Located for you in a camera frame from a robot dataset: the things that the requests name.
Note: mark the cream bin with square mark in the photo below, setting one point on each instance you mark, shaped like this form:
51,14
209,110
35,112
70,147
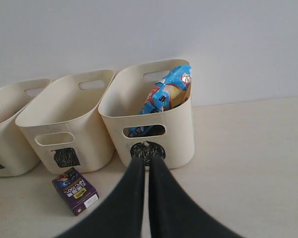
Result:
64,127

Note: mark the blue noodle packet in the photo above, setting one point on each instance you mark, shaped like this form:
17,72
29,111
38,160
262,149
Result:
169,92

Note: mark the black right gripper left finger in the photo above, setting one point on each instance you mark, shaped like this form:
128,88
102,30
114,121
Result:
120,215

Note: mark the cream bin with triangle mark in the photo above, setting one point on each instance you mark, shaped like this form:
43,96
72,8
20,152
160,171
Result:
17,157

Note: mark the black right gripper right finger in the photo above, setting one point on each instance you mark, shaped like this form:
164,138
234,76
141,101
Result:
173,213

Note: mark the purple juice box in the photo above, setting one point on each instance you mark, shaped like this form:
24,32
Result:
75,190

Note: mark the cream bin with circle mark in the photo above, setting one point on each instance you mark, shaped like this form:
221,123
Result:
120,107

